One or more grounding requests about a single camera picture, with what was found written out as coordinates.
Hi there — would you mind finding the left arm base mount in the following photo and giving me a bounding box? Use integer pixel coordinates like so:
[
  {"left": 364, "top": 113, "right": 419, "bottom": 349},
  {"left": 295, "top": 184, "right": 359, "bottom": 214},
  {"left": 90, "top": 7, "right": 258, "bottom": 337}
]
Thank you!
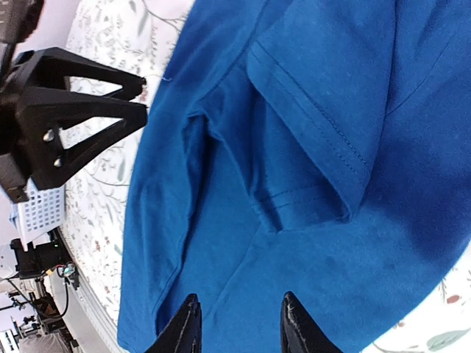
[{"left": 10, "top": 239, "right": 80, "bottom": 290}]

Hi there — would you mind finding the blue printed t-shirt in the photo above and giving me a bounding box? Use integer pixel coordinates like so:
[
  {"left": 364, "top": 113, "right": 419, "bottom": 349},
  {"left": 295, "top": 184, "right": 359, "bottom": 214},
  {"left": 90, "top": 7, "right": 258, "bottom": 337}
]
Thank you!
[{"left": 117, "top": 1, "right": 470, "bottom": 352}]

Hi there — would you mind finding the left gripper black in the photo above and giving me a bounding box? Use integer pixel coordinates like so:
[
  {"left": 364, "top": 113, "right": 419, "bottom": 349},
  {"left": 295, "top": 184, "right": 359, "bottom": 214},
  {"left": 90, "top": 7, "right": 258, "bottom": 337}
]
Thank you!
[{"left": 1, "top": 1, "right": 147, "bottom": 202}]

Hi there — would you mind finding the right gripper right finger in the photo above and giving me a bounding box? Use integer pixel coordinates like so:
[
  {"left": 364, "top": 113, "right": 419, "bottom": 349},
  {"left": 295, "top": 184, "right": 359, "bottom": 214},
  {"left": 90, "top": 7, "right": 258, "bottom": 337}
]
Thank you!
[{"left": 280, "top": 291, "right": 341, "bottom": 353}]

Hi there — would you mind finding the white plastic laundry basket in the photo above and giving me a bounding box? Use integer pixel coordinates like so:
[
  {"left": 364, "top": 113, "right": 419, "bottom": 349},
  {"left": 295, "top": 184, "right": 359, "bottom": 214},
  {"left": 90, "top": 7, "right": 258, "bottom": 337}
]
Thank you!
[{"left": 10, "top": 184, "right": 65, "bottom": 251}]

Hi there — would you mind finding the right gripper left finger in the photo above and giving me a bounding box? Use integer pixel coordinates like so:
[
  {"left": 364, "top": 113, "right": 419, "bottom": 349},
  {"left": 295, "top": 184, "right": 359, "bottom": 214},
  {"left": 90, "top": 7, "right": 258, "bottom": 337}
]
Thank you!
[{"left": 146, "top": 293, "right": 202, "bottom": 353}]

